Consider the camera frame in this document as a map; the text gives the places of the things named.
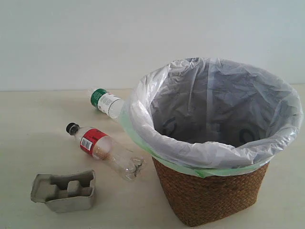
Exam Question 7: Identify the red label plastic bottle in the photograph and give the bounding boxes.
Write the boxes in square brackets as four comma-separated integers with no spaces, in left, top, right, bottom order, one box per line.
[66,123,145,181]

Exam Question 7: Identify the green label plastic bottle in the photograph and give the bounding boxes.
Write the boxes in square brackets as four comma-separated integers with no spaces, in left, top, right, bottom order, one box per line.
[90,88,125,122]

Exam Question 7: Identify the translucent white bin liner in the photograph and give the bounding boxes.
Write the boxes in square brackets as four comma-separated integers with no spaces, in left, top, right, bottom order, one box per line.
[120,58,303,178]

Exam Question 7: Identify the grey cardboard pulp tray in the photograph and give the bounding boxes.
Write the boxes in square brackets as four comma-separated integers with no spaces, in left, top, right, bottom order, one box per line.
[30,170,96,213]

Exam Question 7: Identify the woven wicker waste basket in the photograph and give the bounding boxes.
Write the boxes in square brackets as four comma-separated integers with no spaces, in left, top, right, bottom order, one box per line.
[153,159,268,227]

